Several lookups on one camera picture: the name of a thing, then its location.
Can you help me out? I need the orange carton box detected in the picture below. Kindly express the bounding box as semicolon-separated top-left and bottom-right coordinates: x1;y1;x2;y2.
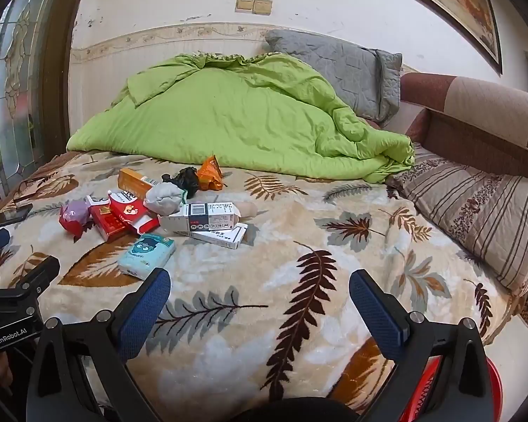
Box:
117;168;163;194

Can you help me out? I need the long red carton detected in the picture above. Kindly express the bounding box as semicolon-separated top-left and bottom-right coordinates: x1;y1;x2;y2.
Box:
87;194;130;242

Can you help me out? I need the red wrapper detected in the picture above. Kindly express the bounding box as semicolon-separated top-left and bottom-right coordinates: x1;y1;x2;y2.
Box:
58;204;93;242

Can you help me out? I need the stained glass door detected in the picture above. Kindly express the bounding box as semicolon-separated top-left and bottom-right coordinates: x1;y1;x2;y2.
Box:
0;0;93;212

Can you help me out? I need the leaf print blanket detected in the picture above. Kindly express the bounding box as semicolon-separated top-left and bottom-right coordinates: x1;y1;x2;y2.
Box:
0;149;528;422

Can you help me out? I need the black smartphone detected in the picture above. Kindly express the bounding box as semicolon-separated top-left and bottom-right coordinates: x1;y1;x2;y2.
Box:
0;203;33;231

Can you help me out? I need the striped beige pillow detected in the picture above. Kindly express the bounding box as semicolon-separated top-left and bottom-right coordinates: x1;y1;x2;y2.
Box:
387;143;528;293

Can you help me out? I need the white box with black stripe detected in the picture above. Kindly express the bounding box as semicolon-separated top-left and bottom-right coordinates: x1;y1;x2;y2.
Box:
159;202;240;234

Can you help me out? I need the white medicine box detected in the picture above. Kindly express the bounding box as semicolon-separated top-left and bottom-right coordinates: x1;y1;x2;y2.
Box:
185;223;249;250

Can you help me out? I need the white sock with green cuff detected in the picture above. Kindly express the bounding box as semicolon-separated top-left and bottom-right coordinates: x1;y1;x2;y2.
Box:
143;182;188;217

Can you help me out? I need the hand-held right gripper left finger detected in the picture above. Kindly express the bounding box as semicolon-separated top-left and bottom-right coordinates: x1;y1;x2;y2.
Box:
26;268;172;422

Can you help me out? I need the black plastic bag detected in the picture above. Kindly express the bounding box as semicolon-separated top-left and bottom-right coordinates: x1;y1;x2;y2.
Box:
161;166;200;198

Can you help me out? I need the green quilt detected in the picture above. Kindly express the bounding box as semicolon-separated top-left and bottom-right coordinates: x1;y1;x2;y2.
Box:
66;52;416;184

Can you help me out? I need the red and white printed box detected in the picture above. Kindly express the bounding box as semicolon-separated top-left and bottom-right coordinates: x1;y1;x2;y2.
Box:
108;190;161;235

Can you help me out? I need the orange snack wrapper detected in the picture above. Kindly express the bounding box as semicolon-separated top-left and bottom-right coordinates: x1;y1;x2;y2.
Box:
196;155;226;192

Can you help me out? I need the light blue tissue pack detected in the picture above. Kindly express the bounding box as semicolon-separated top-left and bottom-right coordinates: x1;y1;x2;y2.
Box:
117;235;177;280

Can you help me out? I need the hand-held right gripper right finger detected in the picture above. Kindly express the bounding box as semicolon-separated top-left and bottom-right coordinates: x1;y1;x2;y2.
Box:
349;269;496;422

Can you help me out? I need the brown sofa headboard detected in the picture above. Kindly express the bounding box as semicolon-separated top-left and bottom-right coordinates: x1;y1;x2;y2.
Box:
398;72;528;185

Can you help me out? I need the grey quilted pillow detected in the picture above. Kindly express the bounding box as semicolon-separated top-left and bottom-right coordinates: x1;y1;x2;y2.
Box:
264;30;403;124

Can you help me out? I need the red plastic basket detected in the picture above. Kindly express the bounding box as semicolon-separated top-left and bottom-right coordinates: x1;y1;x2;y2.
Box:
396;354;504;422

